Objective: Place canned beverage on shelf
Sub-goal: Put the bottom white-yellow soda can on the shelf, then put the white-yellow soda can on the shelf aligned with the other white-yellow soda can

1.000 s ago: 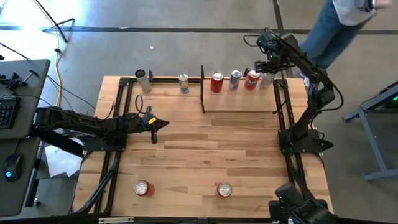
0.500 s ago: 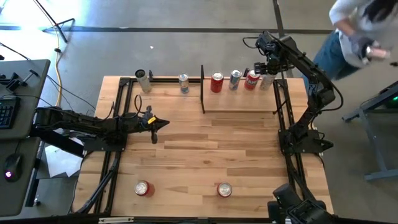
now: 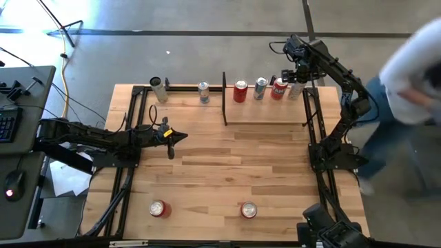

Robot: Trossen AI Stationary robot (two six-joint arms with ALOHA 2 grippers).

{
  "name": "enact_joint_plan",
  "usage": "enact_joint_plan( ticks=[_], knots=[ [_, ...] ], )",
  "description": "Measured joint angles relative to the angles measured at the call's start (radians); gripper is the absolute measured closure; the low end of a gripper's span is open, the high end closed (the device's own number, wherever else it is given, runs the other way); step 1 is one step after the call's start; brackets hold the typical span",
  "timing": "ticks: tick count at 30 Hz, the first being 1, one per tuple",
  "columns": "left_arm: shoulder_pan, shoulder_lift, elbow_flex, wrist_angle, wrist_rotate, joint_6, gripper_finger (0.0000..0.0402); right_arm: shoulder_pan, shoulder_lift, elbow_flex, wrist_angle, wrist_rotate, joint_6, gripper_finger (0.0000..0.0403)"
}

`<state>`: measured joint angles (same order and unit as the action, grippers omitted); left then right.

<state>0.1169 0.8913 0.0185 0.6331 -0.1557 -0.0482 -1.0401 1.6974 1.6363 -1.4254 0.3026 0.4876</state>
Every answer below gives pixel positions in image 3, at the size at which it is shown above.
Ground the black tripod stand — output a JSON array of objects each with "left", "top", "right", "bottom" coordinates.
[{"left": 36, "top": 0, "right": 84, "bottom": 48}]

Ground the person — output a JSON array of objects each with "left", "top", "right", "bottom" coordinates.
[{"left": 356, "top": 17, "right": 441, "bottom": 197}]

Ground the blue silver Red Bull can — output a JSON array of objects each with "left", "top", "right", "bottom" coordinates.
[
  {"left": 253, "top": 76, "right": 269, "bottom": 101},
  {"left": 197, "top": 80, "right": 211, "bottom": 105}
]

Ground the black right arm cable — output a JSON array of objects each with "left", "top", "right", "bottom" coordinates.
[{"left": 269, "top": 40, "right": 289, "bottom": 56}]

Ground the white metal bracket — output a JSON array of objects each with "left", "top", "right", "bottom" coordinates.
[{"left": 109, "top": 240, "right": 149, "bottom": 248}]

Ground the wooden shelf black frame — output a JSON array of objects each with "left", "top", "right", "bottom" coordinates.
[{"left": 221, "top": 71, "right": 317, "bottom": 127}]

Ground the black desk clamp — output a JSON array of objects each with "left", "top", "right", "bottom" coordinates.
[{"left": 0, "top": 79, "right": 45, "bottom": 101}]

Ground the black desk support beam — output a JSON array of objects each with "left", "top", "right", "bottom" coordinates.
[{"left": 32, "top": 141, "right": 94, "bottom": 175}]

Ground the black keyboard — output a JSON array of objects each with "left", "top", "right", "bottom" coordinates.
[{"left": 0, "top": 105, "right": 23, "bottom": 144}]

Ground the yellow power cable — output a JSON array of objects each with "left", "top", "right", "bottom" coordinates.
[{"left": 57, "top": 20, "right": 72, "bottom": 120}]

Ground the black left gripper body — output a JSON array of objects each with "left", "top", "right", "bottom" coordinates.
[{"left": 153, "top": 116, "right": 176, "bottom": 161}]

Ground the red Fanta strawberry can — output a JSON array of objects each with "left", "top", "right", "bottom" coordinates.
[
  {"left": 240, "top": 200, "right": 258, "bottom": 220},
  {"left": 269, "top": 76, "right": 289, "bottom": 101}
]

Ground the black computer mouse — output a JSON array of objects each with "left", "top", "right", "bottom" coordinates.
[{"left": 3, "top": 169, "right": 26, "bottom": 203}]

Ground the white paper sheet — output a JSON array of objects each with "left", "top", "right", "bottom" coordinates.
[{"left": 49, "top": 160, "right": 92, "bottom": 197}]

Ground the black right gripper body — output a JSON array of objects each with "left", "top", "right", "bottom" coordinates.
[{"left": 280, "top": 57, "right": 327, "bottom": 85}]

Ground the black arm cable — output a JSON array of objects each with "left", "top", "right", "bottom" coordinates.
[
  {"left": 122, "top": 104, "right": 160, "bottom": 134},
  {"left": 269, "top": 40, "right": 289, "bottom": 56}
]

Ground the red soda can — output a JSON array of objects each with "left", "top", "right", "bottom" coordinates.
[{"left": 148, "top": 199, "right": 173, "bottom": 219}]

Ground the black bulky equipment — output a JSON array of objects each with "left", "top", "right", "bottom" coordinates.
[{"left": 296, "top": 202, "right": 371, "bottom": 248}]

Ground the tall white beverage can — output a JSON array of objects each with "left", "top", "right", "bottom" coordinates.
[
  {"left": 149, "top": 76, "right": 170, "bottom": 104},
  {"left": 287, "top": 81, "right": 307, "bottom": 101}
]

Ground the grey desk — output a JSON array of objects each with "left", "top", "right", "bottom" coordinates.
[{"left": 0, "top": 65, "right": 57, "bottom": 241}]

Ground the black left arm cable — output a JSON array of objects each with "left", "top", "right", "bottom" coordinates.
[{"left": 122, "top": 104, "right": 160, "bottom": 134}]

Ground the red Coca-Cola can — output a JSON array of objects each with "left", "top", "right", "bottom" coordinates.
[{"left": 232, "top": 79, "right": 249, "bottom": 104}]

